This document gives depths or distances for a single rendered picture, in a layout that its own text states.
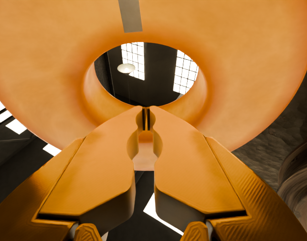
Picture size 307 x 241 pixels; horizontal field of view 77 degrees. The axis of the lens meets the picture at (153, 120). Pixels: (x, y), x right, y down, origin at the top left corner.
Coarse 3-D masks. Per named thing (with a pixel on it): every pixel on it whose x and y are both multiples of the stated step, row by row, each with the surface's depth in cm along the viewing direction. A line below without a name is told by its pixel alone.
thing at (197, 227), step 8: (88, 224) 5; (192, 224) 5; (200, 224) 5; (80, 232) 5; (88, 232) 5; (96, 232) 5; (184, 232) 5; (192, 232) 5; (200, 232) 5; (80, 240) 5; (88, 240) 5; (96, 240) 5; (184, 240) 5; (192, 240) 5; (200, 240) 5; (208, 240) 5
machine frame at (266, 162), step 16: (304, 80) 40; (304, 96) 41; (288, 112) 45; (304, 112) 44; (272, 128) 50; (288, 128) 48; (304, 128) 46; (256, 144) 56; (272, 144) 53; (288, 144) 51; (256, 160) 60; (272, 160) 57; (272, 176) 61
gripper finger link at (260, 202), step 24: (216, 144) 9; (240, 168) 7; (240, 192) 6; (264, 192) 6; (240, 216) 6; (264, 216) 6; (288, 216) 6; (216, 240) 6; (240, 240) 5; (264, 240) 5; (288, 240) 5
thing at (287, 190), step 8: (304, 152) 39; (296, 160) 40; (304, 160) 38; (288, 168) 43; (296, 168) 39; (304, 168) 35; (288, 176) 38; (296, 176) 37; (304, 176) 36; (280, 184) 41; (288, 184) 39; (296, 184) 38; (304, 184) 37; (280, 192) 42; (288, 192) 40; (296, 192) 39; (288, 200) 42
